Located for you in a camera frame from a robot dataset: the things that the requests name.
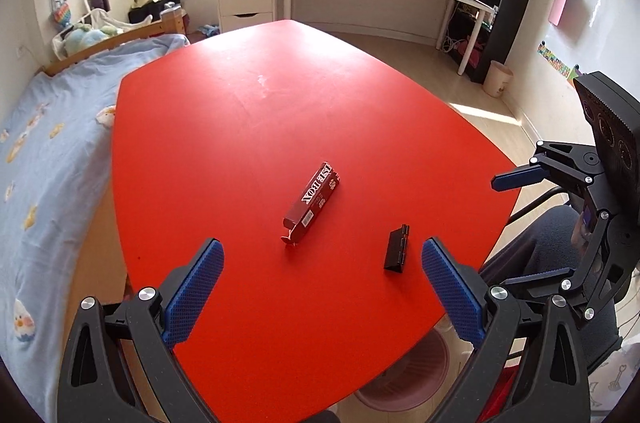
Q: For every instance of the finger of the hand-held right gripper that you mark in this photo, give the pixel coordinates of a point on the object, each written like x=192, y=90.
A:
x=537, y=279
x=520, y=176

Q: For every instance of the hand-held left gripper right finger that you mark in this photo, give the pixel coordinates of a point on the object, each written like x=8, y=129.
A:
x=452, y=293

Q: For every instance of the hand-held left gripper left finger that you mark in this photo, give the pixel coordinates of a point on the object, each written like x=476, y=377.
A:
x=192, y=295

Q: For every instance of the small black box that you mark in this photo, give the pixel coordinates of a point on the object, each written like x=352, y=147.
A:
x=398, y=249

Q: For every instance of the pink waste bin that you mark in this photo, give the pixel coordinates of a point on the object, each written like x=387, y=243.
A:
x=415, y=368

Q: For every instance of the red carton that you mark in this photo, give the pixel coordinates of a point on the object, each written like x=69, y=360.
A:
x=312, y=203

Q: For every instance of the person's dark trousers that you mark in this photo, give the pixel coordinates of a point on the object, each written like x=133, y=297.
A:
x=545, y=248

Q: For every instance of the beige waste bin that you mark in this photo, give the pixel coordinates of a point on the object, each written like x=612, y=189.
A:
x=497, y=79

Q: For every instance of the light printed cloth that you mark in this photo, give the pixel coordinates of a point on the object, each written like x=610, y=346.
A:
x=617, y=383

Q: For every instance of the bed with blue duvet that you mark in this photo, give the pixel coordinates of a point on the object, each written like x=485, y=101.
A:
x=55, y=163

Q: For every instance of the blue slippers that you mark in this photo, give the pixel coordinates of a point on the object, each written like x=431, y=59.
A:
x=207, y=30

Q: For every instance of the green blue plush toy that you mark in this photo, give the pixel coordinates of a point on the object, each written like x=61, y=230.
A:
x=87, y=38

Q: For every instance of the black storage bin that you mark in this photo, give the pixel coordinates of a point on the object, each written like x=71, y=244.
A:
x=150, y=13

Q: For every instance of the straw hat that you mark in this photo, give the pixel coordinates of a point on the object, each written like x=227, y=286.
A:
x=145, y=0

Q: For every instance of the rainbow hanging bag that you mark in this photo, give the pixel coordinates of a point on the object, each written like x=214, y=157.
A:
x=61, y=15

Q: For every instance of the dark box on shelf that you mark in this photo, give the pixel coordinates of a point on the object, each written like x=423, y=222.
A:
x=98, y=0

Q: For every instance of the colourful wall sticker strip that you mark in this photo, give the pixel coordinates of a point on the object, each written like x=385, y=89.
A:
x=555, y=59

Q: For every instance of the pink wall pocket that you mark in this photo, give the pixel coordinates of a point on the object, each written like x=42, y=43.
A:
x=561, y=3

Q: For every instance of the wooden bed frame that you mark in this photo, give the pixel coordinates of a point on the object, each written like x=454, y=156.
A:
x=110, y=43

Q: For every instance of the white cradle frame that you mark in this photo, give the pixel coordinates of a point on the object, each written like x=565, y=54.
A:
x=120, y=22

